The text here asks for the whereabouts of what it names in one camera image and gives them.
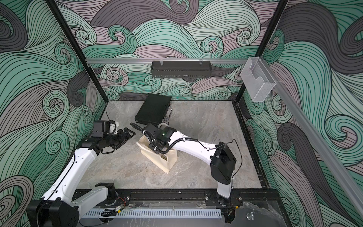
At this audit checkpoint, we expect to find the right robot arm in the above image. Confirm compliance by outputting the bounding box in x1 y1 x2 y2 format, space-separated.
139 124 237 199

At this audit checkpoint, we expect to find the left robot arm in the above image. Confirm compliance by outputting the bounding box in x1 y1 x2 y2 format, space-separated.
26 128 135 227

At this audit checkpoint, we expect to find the aluminium wall rail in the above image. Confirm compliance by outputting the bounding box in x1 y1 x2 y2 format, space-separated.
86 58 248 65

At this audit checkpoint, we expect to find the cream canvas tote bag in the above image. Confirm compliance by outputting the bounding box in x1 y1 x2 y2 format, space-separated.
137 123 178 174

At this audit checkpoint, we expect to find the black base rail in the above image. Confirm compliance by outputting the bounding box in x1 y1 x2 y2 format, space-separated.
96 188 280 208

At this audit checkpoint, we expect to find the clear acrylic wall holder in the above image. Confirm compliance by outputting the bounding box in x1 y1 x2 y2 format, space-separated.
240 57 276 103

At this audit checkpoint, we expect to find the white slotted cable duct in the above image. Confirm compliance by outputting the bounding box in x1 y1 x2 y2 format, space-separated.
82 208 222 219

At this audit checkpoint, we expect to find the black wall tray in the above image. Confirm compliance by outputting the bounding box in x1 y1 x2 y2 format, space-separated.
151 61 212 79

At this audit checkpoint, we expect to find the black ribbed carrying case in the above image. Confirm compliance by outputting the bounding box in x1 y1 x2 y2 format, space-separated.
135 94 172 126

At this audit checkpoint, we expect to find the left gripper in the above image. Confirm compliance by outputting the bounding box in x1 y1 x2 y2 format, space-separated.
103 128 135 148

